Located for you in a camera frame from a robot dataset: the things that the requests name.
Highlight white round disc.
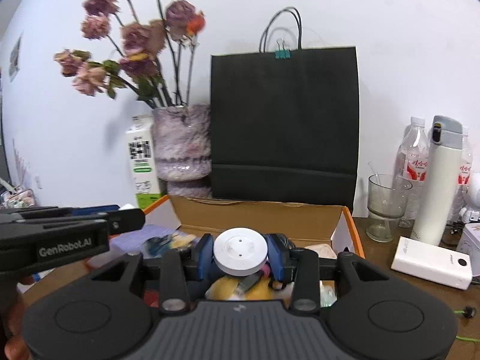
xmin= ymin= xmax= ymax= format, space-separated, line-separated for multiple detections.
xmin=213 ymin=228 xmax=268 ymax=277

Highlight person's left hand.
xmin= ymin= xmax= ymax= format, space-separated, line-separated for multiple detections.
xmin=1 ymin=282 xmax=31 ymax=360

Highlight purple knitted pouch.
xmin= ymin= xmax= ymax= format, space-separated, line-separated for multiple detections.
xmin=110 ymin=224 xmax=185 ymax=257

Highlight beige small packet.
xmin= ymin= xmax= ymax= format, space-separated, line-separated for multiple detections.
xmin=306 ymin=244 xmax=337 ymax=259

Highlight orange cardboard box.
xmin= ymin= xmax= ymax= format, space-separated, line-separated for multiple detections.
xmin=141 ymin=194 xmax=365 ymax=304

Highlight yellow plush toy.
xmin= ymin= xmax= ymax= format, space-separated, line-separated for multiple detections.
xmin=205 ymin=276 xmax=294 ymax=303

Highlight fresh milk carton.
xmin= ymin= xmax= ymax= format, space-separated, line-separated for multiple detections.
xmin=125 ymin=114 xmax=167 ymax=209

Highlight purple textured vase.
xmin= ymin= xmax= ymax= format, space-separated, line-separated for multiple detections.
xmin=152 ymin=104 xmax=212 ymax=198

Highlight clear glass cup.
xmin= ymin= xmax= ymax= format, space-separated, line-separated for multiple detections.
xmin=366 ymin=173 xmax=413 ymax=243

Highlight plastic water bottle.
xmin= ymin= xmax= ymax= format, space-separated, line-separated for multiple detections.
xmin=449 ymin=126 xmax=473 ymax=223
xmin=394 ymin=116 xmax=430 ymax=228

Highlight black paper bag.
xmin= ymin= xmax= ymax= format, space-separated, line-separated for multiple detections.
xmin=209 ymin=6 xmax=360 ymax=211

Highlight white power bank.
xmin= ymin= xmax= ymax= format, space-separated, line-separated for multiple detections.
xmin=391 ymin=236 xmax=473 ymax=290

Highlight dried rose bouquet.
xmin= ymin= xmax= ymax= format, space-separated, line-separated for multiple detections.
xmin=53 ymin=0 xmax=206 ymax=109

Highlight white tin box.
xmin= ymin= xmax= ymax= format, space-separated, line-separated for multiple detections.
xmin=456 ymin=223 xmax=480 ymax=276

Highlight white thermos bottle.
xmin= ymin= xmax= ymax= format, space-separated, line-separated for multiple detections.
xmin=411 ymin=115 xmax=463 ymax=246

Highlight teal binder clip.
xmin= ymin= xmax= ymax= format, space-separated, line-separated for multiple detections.
xmin=274 ymin=38 xmax=291 ymax=59

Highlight green earphone cable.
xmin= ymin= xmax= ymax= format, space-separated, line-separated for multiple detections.
xmin=451 ymin=305 xmax=480 ymax=344

